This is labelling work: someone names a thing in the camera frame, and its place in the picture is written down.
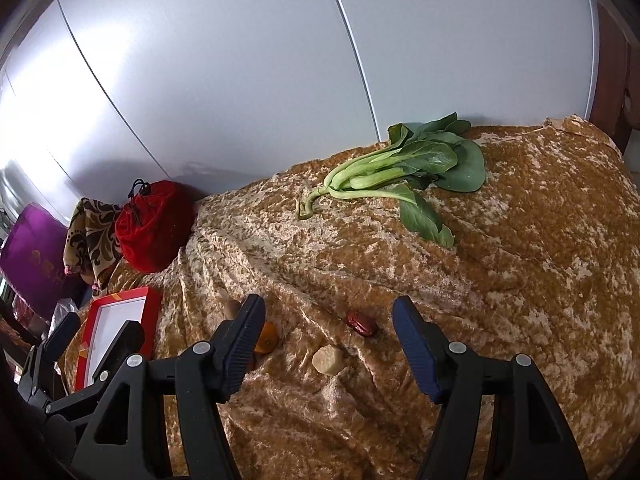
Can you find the orange mandarin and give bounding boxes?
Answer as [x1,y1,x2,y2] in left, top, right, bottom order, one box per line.
[254,321,280,356]

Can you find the brown longan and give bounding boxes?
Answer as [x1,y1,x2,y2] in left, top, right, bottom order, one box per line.
[224,299,242,320]

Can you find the clear plastic bag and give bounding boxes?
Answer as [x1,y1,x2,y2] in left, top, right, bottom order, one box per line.
[48,298,78,336]

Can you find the red gift box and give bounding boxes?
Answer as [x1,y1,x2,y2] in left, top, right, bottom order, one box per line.
[75,287,162,391]

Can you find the pale sugarcane chunk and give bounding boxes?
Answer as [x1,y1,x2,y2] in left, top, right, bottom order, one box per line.
[311,344,345,376]

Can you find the brown floral patterned cloth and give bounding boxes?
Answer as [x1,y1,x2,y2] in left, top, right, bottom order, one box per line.
[63,197,122,297]

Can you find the red jujube date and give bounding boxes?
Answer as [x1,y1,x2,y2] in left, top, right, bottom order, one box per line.
[345,310,378,338]

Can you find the golden velvet cloth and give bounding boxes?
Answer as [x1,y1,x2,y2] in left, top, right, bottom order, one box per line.
[55,114,640,480]

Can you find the green bok choy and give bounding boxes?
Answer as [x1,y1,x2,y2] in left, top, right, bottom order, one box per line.
[296,113,486,248]

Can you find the brown wooden furniture edge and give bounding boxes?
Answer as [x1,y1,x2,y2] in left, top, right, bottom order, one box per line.
[589,3,639,153]

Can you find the red velvet drawstring pouch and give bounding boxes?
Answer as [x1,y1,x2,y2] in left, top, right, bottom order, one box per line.
[115,179,195,274]

